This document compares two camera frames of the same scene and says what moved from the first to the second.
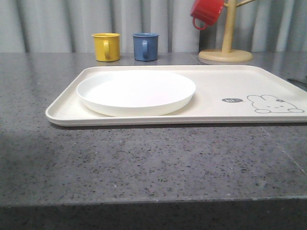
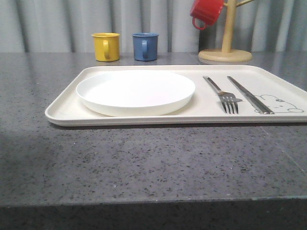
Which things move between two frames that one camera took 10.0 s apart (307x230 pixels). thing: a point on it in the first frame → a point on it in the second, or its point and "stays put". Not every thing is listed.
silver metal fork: (295, 82) → (226, 98)
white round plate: (135, 93) stays put
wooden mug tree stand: (227, 54) stays put
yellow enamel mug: (107, 46) stays put
